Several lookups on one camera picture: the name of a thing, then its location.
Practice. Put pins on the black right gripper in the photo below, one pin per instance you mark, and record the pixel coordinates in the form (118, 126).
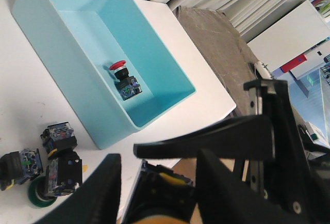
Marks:
(288, 179)

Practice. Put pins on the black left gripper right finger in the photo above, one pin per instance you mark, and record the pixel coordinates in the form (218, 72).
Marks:
(223, 198)

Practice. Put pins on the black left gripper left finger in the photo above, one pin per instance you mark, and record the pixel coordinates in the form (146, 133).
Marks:
(97, 200)

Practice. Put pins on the yellow button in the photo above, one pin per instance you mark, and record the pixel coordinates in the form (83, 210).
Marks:
(160, 196)
(58, 139)

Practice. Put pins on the red button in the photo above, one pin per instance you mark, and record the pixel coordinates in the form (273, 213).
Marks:
(126, 85)

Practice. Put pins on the light blue plastic box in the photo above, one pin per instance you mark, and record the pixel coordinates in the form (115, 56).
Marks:
(78, 40)

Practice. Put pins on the green button upside down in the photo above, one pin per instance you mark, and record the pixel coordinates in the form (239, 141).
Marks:
(63, 175)

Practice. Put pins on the green button lying sideways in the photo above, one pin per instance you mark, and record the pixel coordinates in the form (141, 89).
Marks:
(20, 166)

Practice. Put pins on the brown grey chair back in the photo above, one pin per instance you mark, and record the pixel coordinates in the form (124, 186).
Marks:
(223, 48)

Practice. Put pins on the white cabinet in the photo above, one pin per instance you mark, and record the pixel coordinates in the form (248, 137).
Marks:
(287, 38)

